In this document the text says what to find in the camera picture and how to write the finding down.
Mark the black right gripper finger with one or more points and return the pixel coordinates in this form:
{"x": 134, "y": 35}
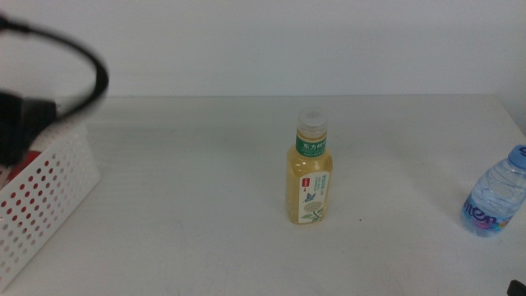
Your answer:
{"x": 518, "y": 288}

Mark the red soda can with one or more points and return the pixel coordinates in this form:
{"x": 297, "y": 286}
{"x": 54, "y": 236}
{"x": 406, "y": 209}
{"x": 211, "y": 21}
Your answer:
{"x": 26, "y": 161}

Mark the clear water bottle blue cap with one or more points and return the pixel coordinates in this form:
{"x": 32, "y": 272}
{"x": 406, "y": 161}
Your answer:
{"x": 493, "y": 197}

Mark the yellow tea bottle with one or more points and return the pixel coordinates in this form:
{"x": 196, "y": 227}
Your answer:
{"x": 308, "y": 185}

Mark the white perforated plastic basket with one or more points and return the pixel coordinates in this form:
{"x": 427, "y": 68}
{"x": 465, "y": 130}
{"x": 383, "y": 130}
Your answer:
{"x": 78, "y": 144}

